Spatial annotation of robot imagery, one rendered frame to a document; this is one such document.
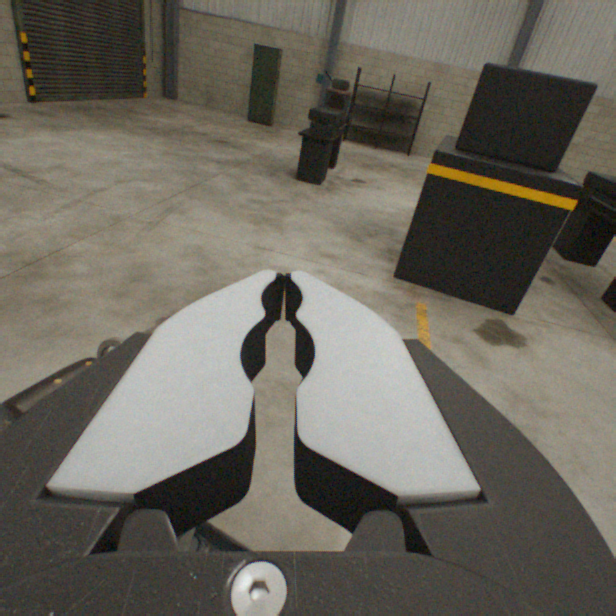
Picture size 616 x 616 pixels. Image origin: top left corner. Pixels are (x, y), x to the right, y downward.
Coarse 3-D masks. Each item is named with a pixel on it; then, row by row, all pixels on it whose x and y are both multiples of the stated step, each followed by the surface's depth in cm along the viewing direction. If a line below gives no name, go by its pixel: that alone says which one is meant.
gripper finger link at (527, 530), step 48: (432, 384) 8; (480, 432) 7; (480, 480) 6; (528, 480) 6; (432, 528) 5; (480, 528) 5; (528, 528) 5; (576, 528) 5; (528, 576) 5; (576, 576) 5
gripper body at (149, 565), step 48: (144, 528) 5; (384, 528) 5; (48, 576) 4; (96, 576) 4; (144, 576) 4; (192, 576) 4; (240, 576) 4; (288, 576) 4; (336, 576) 4; (384, 576) 4; (432, 576) 4; (480, 576) 4
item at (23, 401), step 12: (108, 348) 76; (84, 360) 68; (96, 360) 68; (60, 372) 65; (72, 372) 65; (36, 384) 62; (48, 384) 62; (60, 384) 62; (12, 396) 60; (24, 396) 59; (36, 396) 59; (0, 408) 59; (12, 408) 57; (24, 408) 57; (0, 420) 61; (12, 420) 58
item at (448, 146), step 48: (480, 96) 342; (528, 96) 331; (576, 96) 320; (480, 144) 357; (528, 144) 345; (432, 192) 352; (480, 192) 338; (528, 192) 326; (576, 192) 315; (432, 240) 370; (480, 240) 355; (528, 240) 342; (432, 288) 390; (480, 288) 374; (528, 288) 361
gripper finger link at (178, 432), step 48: (240, 288) 11; (192, 336) 9; (240, 336) 9; (144, 384) 7; (192, 384) 7; (240, 384) 7; (96, 432) 6; (144, 432) 6; (192, 432) 6; (240, 432) 6; (96, 480) 6; (144, 480) 6; (192, 480) 6; (240, 480) 7; (192, 528) 7
